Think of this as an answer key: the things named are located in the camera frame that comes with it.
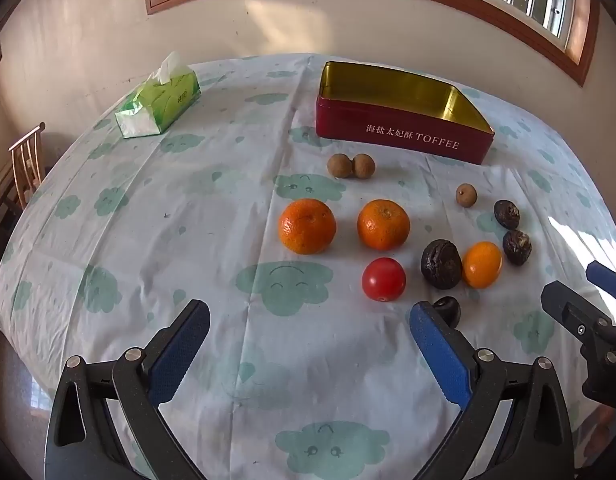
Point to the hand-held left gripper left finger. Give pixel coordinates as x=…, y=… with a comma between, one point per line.
x=180, y=355

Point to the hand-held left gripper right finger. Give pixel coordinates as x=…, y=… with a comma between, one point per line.
x=438, y=355

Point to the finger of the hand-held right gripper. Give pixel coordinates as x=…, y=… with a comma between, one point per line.
x=605, y=277
x=563, y=305

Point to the glossy dark chestnut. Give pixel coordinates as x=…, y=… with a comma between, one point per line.
x=449, y=308

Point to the small oval orange citrus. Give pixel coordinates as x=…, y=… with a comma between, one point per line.
x=482, y=265

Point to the red tomato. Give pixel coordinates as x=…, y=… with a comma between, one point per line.
x=383, y=280

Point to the orange mandarin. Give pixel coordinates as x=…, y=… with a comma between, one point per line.
x=308, y=226
x=383, y=225

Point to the red and gold tin box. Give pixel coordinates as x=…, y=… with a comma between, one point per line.
x=403, y=132

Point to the large dark water chestnut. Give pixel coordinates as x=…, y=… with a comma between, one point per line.
x=441, y=264

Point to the cloud print tablecloth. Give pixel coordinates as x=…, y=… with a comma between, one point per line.
x=188, y=260

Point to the brown longan with stem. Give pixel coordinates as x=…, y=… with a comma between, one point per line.
x=466, y=195

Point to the wooden chair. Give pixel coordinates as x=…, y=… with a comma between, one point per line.
x=25, y=160

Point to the green tissue pack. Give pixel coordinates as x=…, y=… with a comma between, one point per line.
x=163, y=100

